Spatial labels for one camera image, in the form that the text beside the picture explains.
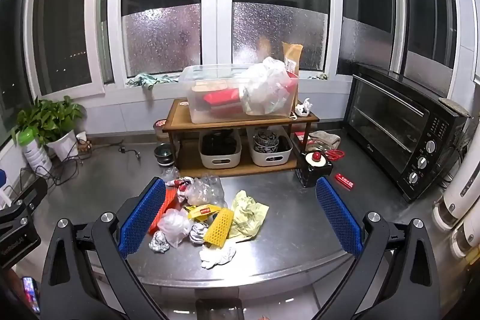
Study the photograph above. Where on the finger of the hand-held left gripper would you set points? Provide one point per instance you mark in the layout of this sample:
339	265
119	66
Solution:
33	192

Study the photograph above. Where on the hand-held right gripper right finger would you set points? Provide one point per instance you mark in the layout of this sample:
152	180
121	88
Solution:
339	217

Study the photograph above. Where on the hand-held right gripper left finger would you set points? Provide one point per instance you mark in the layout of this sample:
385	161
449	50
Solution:
142	217

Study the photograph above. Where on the orange wrapper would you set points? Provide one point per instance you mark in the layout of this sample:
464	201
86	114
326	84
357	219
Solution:
168	202

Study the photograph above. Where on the foil ball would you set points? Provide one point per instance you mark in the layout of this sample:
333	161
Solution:
198	232
159	242

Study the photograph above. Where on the small clear plastic bag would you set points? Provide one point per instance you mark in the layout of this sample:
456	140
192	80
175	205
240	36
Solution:
174	226

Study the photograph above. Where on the red and white wrapper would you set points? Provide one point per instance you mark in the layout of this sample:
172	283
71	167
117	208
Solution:
182	187

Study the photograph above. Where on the yellow snack wrapper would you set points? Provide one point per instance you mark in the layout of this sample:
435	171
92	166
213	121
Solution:
202	211

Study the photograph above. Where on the clear bag with food scraps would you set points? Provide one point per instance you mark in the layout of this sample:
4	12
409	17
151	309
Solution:
204	192

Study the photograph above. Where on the yellow foam fruit net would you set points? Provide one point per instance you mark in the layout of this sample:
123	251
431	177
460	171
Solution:
219	226

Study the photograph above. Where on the pale yellow paper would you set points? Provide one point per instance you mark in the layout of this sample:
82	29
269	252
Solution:
249	215

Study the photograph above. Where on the red flat packet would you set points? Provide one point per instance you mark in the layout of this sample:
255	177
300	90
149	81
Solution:
345	182

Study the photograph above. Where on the white bottle with green cap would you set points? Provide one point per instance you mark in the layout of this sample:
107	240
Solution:
35	155

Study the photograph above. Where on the white plant pot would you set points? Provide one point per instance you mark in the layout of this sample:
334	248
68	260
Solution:
63	147

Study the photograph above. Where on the black box with red button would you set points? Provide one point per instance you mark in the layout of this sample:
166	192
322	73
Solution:
315	166

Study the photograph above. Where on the smartphone with lit screen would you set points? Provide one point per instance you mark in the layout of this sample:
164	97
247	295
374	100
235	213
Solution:
30	293

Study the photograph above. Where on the red scissors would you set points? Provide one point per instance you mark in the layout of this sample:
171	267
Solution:
335	154

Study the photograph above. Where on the small dark bowl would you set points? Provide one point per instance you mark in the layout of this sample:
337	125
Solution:
164	154

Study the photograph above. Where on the beige folded cloth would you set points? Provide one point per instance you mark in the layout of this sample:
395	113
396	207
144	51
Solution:
326	139

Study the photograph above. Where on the green potted plant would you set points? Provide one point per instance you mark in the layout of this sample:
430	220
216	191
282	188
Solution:
45	113

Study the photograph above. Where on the small can with red lid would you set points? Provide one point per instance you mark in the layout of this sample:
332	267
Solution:
160	130

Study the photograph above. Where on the white storage bin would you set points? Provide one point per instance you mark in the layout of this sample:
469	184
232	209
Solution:
219	158
270	158

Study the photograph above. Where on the black toaster oven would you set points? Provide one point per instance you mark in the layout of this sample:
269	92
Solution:
393	132

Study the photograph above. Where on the stack of patterned bowls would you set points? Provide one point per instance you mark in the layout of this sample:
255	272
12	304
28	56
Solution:
266	142

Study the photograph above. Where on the wooden two-tier rack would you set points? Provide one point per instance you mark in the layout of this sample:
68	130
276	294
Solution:
180	117

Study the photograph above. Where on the white cylindrical dispenser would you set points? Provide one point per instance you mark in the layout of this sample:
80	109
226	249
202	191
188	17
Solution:
467	237
461	188

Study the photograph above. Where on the green cloth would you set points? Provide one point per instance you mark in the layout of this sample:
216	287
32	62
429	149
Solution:
148	81

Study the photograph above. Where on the red flat box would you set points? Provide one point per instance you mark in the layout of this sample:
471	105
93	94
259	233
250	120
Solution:
221	98

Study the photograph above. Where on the bundle of white plastic bags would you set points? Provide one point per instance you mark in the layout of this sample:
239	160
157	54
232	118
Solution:
266	87

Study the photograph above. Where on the clear plastic storage box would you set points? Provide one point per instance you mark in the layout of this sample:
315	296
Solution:
213	80

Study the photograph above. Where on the round grey lid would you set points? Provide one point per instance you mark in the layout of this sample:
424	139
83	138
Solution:
454	107

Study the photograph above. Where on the brown paper envelope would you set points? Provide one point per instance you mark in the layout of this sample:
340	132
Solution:
292	55

